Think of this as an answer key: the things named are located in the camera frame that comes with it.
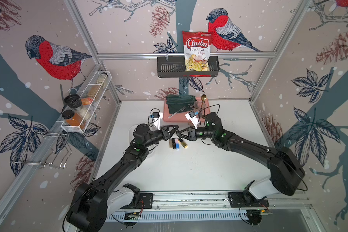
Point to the white wire spice rack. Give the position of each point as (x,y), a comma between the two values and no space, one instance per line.
(90,96)

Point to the Chuba cassava chips bag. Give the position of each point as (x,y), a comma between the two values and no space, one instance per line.
(197,49)

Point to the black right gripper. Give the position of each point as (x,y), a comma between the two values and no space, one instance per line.
(191,132)

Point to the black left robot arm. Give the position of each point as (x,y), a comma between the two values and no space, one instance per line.
(93,202)

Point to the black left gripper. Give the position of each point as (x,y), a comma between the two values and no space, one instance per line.
(166,135)

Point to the white storage box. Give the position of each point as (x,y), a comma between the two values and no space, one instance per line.
(131,131)

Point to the orange spice jar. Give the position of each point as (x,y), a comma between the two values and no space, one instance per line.
(73,119)

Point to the aluminium front rail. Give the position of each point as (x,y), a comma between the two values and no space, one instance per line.
(202,200)

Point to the dark green cloth napkin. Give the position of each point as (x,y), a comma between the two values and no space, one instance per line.
(180,103)

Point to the metal wire hook rack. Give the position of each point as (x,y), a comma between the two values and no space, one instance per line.
(51,150)

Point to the gold long spoon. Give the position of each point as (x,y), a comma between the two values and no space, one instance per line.
(203,98)

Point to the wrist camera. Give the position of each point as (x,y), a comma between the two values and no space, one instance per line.
(193,117)
(156,118)

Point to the black wall basket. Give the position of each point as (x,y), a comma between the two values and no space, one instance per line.
(170,67)

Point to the black lid spice jar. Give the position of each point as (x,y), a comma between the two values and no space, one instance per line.
(75,103)

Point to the clear ribbed glass cup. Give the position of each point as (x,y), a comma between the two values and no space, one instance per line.
(198,107)

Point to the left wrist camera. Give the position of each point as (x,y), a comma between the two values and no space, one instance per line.
(156,118)

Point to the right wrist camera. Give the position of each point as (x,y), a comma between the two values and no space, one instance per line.
(193,117)

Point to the gold black lipstick tube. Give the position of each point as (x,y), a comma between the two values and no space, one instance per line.
(182,142)

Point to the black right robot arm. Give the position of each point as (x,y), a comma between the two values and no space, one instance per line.
(286,172)

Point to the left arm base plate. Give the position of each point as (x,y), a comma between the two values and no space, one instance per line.
(141,201)

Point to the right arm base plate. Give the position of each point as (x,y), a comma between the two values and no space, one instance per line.
(239,199)

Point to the pink silicone mat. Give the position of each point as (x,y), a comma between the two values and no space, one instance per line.
(181,114)

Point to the white handled fork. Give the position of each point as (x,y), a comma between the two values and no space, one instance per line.
(184,107)

